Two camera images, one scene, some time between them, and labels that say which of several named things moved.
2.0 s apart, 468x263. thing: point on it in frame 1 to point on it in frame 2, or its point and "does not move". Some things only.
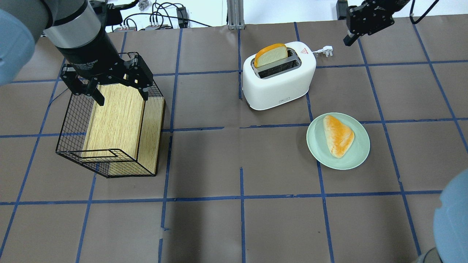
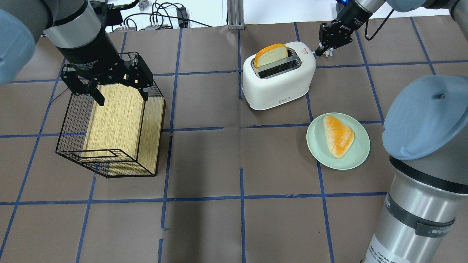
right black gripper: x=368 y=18 to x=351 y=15
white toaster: x=281 y=82 does not move
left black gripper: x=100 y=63 does not move
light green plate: x=319 y=147 does not move
